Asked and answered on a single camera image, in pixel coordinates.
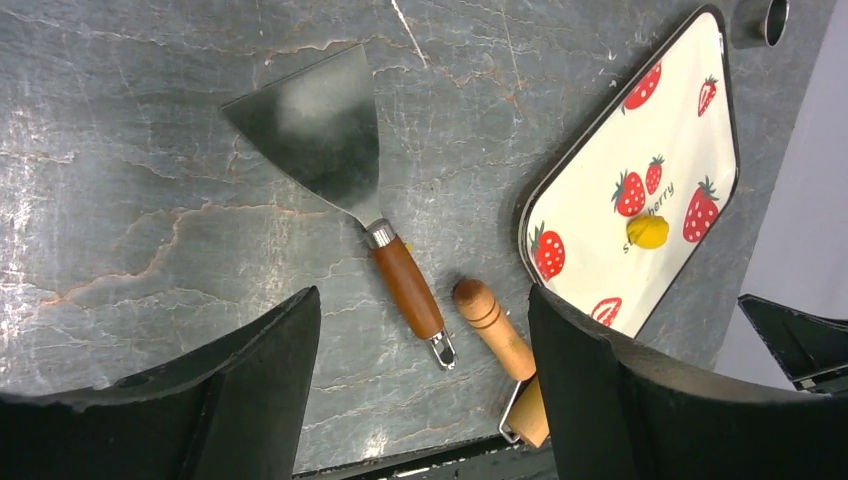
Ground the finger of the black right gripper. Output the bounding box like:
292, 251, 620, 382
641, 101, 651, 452
737, 294, 847, 395

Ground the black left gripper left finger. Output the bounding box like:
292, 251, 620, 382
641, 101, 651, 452
1, 287, 321, 479

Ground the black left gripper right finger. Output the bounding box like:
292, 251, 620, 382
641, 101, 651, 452
528, 285, 847, 479

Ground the wooden dough roller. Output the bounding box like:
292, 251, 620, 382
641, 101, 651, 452
453, 279, 550, 448

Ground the yellow dough ball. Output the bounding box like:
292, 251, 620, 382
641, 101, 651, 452
627, 215, 670, 250

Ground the white strawberry tray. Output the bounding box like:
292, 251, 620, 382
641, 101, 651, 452
518, 4, 740, 337

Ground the metal scraper wooden handle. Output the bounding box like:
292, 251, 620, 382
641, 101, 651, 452
220, 45, 457, 370

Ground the small metal ring cutter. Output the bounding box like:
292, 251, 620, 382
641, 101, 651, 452
730, 0, 790, 49

